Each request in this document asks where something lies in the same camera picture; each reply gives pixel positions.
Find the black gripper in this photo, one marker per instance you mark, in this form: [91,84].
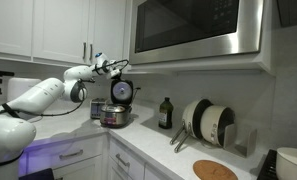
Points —
[117,77]

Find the black rice cooker lid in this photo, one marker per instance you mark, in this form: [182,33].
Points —
[121,91]

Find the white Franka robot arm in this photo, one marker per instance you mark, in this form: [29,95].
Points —
[38,95]

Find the stainless rice cooker body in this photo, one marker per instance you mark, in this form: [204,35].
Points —
[114,118]

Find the dark olive oil bottle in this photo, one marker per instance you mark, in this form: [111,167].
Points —
[165,116]

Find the white drawer front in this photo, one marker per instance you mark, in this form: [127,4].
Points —
[153,175]
[94,146]
[136,163]

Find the cream frying pan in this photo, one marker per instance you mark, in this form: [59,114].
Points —
[188,116]

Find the stainless steel microwave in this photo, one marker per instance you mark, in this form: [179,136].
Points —
[188,23]

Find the cream saucepan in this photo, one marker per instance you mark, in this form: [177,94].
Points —
[209,128]

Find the dark navy cloth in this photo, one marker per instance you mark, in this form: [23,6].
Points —
[38,175]

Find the round cork trivet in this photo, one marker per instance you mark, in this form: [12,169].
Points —
[214,171]

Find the metal pan rack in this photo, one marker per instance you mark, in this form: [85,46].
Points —
[246,143]

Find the black gas cooktop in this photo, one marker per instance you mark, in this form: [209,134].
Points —
[266,170]

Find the dark range hood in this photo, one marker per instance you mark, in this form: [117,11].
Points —
[293,11]

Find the white pot with lid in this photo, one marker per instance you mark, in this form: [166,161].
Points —
[293,163]

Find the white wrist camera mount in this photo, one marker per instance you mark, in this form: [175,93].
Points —
[112,73]

